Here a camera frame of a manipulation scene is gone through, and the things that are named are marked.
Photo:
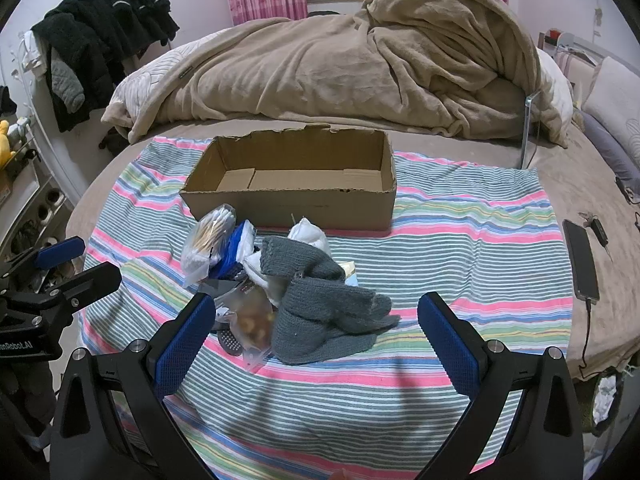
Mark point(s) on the capybara tissue pack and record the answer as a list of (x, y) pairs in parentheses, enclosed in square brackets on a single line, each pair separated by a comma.
[(349, 268)]

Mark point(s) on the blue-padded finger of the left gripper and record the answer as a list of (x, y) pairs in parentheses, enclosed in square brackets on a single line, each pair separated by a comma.
[(69, 297), (29, 263)]

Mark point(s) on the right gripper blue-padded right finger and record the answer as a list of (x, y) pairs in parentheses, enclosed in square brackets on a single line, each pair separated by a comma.
[(544, 440)]

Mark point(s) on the metal shelf rack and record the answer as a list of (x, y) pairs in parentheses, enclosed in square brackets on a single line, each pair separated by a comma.
[(34, 205)]

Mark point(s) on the white quilted duvet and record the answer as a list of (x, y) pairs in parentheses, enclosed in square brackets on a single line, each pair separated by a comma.
[(132, 92)]

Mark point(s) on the white patterned pillow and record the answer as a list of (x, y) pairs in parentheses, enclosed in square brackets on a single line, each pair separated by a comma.
[(613, 100)]

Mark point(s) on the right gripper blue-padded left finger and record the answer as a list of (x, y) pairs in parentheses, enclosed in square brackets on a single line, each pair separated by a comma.
[(111, 421)]

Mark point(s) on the brown cardboard box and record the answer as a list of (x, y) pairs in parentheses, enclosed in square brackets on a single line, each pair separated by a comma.
[(339, 179)]

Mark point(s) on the grey pillow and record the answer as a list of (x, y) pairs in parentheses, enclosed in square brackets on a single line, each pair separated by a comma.
[(613, 153)]

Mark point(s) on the brown bed sheet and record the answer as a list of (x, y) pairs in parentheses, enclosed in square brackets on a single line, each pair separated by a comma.
[(590, 199)]

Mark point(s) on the bag of cotton swabs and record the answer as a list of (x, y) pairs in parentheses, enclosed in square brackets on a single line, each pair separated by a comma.
[(206, 244)]

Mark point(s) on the black smartphone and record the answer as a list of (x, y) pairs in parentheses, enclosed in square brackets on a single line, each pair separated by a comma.
[(586, 286)]

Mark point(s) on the white cloth item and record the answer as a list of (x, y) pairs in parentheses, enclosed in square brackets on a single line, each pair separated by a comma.
[(274, 288)]

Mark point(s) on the black clothes pile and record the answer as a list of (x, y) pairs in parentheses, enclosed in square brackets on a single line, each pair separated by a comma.
[(87, 43)]

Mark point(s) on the black key fob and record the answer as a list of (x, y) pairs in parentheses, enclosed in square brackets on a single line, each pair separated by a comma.
[(592, 222)]

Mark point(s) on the grey knitted sock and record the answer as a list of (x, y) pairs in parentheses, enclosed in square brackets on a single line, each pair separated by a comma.
[(321, 320), (285, 258)]

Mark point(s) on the striped colourful towel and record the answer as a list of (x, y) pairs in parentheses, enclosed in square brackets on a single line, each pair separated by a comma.
[(350, 381)]

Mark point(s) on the yellow plush toy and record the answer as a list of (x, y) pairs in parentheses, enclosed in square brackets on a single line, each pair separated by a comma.
[(6, 152)]

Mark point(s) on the blue tissue packet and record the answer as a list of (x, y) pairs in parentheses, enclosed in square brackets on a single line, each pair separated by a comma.
[(240, 245)]

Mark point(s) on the beige fleece blanket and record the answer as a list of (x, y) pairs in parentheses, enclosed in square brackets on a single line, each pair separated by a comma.
[(454, 67)]

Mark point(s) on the clear bag of snacks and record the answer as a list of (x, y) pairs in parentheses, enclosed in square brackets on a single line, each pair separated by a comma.
[(250, 316)]

